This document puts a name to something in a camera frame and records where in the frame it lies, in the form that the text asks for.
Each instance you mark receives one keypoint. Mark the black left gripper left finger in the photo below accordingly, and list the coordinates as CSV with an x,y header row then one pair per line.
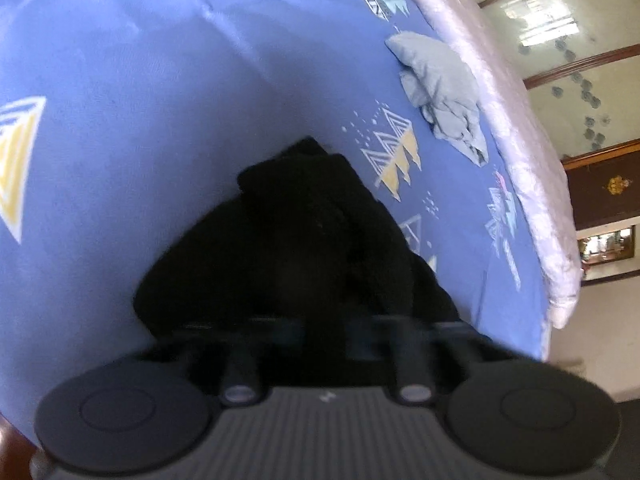
x,y
146,410

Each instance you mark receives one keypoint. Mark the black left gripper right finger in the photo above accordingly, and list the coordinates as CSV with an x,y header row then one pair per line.
x,y
505,409

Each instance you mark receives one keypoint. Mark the black pants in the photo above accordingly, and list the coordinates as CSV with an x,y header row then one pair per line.
x,y
302,279

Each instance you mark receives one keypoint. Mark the dark brown wooden door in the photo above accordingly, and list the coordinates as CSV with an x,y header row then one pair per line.
x,y
604,192

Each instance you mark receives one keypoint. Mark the blue patterned bed sheet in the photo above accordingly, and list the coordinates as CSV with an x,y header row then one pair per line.
x,y
124,121

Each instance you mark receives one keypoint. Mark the light blue crumpled garment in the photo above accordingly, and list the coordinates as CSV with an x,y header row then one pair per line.
x,y
438,83

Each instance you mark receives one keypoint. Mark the frosted glass wardrobe doors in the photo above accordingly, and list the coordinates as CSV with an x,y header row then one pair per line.
x,y
579,61

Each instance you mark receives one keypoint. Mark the pale lilac quilt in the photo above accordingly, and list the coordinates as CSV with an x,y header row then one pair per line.
x,y
537,174

